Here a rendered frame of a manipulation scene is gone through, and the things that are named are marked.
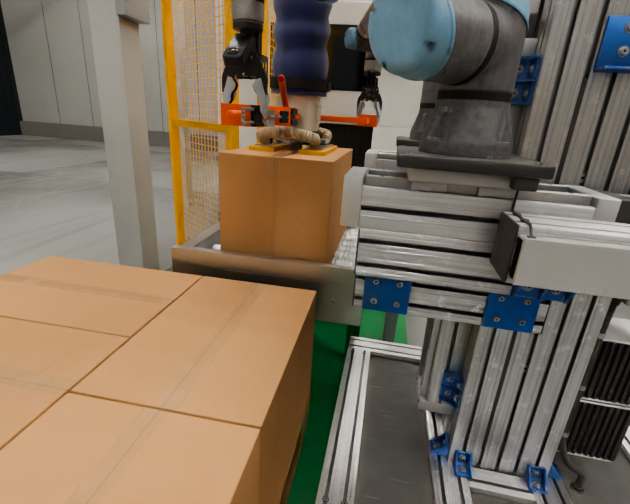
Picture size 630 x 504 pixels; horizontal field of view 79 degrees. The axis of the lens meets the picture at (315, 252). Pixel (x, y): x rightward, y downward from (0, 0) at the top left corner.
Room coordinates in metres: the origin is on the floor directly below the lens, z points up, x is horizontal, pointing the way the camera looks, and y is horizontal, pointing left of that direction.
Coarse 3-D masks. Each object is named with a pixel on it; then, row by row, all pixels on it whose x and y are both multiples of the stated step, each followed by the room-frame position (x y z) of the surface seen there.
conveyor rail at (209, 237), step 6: (210, 228) 1.58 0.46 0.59; (216, 228) 1.58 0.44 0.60; (198, 234) 1.48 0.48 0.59; (204, 234) 1.49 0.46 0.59; (210, 234) 1.49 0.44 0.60; (216, 234) 1.54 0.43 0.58; (192, 240) 1.40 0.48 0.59; (198, 240) 1.41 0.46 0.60; (204, 240) 1.43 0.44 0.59; (210, 240) 1.48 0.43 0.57; (216, 240) 1.54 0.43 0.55; (192, 246) 1.34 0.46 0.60; (198, 246) 1.38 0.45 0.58; (204, 246) 1.43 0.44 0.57; (210, 246) 1.48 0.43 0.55
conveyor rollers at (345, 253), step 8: (344, 232) 1.85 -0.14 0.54; (352, 232) 1.84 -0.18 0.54; (344, 240) 1.68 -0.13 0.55; (352, 240) 1.68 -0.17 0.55; (216, 248) 1.48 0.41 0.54; (344, 248) 1.58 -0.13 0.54; (352, 248) 1.58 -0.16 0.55; (336, 256) 1.49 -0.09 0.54; (344, 256) 1.49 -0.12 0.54; (352, 256) 1.48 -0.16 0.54; (336, 264) 1.40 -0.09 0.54; (344, 264) 1.40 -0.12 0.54; (352, 264) 1.39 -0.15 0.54
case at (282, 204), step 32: (224, 160) 1.32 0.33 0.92; (256, 160) 1.30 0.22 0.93; (288, 160) 1.28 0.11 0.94; (320, 160) 1.26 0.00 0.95; (224, 192) 1.32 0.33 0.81; (256, 192) 1.30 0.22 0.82; (288, 192) 1.28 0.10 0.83; (320, 192) 1.26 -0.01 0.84; (224, 224) 1.32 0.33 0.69; (256, 224) 1.30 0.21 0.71; (288, 224) 1.28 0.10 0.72; (320, 224) 1.26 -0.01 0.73; (288, 256) 1.28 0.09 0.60; (320, 256) 1.25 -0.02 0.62
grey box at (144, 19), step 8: (120, 0) 2.01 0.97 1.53; (128, 0) 2.04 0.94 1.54; (136, 0) 2.10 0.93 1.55; (144, 0) 2.17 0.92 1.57; (120, 8) 2.01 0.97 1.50; (128, 8) 2.03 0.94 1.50; (136, 8) 2.10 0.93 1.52; (144, 8) 2.16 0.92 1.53; (128, 16) 2.04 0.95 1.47; (136, 16) 2.09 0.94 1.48; (144, 16) 2.16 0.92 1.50; (144, 24) 2.21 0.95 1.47
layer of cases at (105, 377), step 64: (0, 320) 0.83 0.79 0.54; (64, 320) 0.85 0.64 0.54; (128, 320) 0.87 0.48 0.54; (192, 320) 0.90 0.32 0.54; (256, 320) 0.92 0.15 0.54; (0, 384) 0.61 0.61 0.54; (64, 384) 0.62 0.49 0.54; (128, 384) 0.63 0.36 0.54; (192, 384) 0.64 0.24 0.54; (256, 384) 0.66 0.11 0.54; (0, 448) 0.46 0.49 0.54; (64, 448) 0.47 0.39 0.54; (128, 448) 0.48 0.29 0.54; (192, 448) 0.49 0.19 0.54; (256, 448) 0.51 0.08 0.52
